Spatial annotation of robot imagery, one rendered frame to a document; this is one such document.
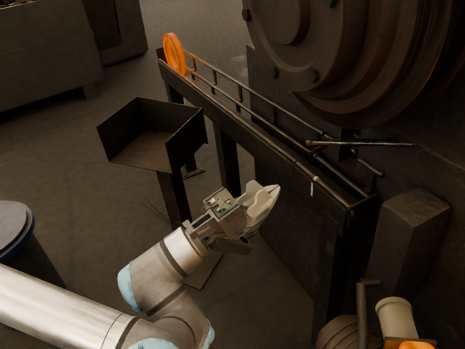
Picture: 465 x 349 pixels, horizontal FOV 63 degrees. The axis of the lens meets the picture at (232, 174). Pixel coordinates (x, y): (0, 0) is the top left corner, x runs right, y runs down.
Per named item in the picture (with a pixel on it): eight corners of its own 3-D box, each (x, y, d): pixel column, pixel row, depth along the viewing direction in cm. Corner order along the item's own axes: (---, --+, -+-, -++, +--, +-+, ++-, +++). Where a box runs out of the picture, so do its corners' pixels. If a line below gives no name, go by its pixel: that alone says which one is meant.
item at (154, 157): (176, 236, 175) (136, 95, 129) (225, 253, 164) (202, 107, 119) (149, 270, 161) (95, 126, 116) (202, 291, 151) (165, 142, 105)
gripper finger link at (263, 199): (281, 181, 75) (243, 208, 74) (288, 198, 80) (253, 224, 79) (272, 172, 78) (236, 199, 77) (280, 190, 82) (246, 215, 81)
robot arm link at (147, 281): (145, 310, 80) (119, 271, 81) (193, 275, 81) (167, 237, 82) (135, 321, 71) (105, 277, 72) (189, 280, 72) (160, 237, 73)
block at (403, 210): (398, 258, 88) (421, 179, 73) (427, 283, 82) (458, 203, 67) (362, 278, 84) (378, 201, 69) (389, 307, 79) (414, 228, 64)
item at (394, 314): (407, 318, 69) (413, 296, 65) (421, 366, 61) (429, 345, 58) (373, 316, 70) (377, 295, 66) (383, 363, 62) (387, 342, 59)
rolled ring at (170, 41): (180, 57, 154) (188, 55, 155) (162, 24, 159) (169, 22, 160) (178, 85, 171) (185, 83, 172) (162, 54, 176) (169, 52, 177)
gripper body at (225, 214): (243, 205, 73) (192, 242, 72) (257, 228, 79) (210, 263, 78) (225, 183, 78) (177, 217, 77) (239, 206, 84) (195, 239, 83)
